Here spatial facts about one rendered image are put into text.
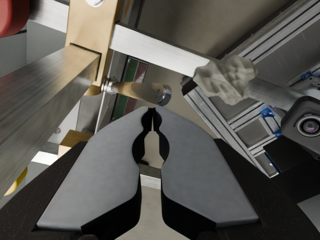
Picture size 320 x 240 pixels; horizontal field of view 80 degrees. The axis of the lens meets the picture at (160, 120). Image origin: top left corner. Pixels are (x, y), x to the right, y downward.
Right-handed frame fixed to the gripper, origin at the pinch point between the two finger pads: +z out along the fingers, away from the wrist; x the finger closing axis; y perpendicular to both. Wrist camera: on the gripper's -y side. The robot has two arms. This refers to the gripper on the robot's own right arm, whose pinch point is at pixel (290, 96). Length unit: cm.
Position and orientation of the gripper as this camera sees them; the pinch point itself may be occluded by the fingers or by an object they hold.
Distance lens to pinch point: 38.8
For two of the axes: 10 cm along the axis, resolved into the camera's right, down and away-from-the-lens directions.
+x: 3.4, -8.1, -4.8
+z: -0.2, -5.1, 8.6
